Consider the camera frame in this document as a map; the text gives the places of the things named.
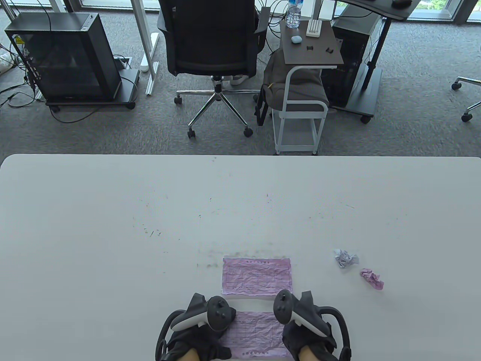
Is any person's left hand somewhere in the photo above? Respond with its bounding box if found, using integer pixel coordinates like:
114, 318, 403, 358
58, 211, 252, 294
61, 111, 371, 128
165, 325, 233, 361

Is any person's right hand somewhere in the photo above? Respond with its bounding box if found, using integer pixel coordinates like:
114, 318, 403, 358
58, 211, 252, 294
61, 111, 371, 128
282, 323, 339, 361

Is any grey hand controller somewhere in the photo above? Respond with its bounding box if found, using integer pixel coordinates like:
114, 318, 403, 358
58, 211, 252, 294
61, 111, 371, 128
156, 293, 237, 361
273, 290, 352, 361

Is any pink paper invoice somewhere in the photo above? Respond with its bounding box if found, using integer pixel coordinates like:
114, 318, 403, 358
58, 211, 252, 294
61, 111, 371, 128
224, 311, 292, 359
360, 268, 384, 290
222, 257, 293, 295

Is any white paper invoice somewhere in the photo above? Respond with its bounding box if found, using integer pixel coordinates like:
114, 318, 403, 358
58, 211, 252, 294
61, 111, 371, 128
224, 293, 280, 300
334, 249, 359, 269

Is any grey backpack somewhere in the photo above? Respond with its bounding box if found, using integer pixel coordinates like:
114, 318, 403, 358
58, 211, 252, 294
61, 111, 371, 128
255, 49, 330, 126

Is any black rolling platform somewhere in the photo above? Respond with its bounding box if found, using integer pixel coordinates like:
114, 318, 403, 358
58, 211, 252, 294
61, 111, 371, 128
45, 69, 140, 113

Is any white side table brown top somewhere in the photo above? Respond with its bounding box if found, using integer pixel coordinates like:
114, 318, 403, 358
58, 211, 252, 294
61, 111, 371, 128
272, 20, 344, 155

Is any black office chair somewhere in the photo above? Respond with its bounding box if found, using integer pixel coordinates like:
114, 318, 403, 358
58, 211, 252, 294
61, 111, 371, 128
157, 0, 269, 138

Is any silver chair base with casters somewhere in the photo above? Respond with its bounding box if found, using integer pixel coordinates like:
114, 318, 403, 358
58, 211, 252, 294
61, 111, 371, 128
451, 76, 481, 123

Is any black glass computer tower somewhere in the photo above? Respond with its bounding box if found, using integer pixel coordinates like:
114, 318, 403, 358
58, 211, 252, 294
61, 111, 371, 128
5, 12, 123, 102

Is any white desk leg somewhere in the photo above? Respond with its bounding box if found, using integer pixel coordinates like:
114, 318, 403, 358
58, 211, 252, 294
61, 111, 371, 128
130, 0, 160, 96

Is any clear plastic water bottle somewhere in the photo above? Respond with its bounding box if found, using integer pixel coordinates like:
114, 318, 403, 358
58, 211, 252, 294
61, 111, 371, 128
286, 0, 303, 29

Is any black standing desk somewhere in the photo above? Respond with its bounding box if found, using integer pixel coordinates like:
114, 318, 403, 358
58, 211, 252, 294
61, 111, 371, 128
331, 0, 421, 124

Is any black floor cable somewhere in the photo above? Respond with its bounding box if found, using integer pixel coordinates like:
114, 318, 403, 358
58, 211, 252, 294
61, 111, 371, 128
48, 101, 113, 123

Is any black cable bundle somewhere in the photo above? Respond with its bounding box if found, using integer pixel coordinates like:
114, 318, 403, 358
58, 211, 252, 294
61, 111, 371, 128
0, 39, 46, 109

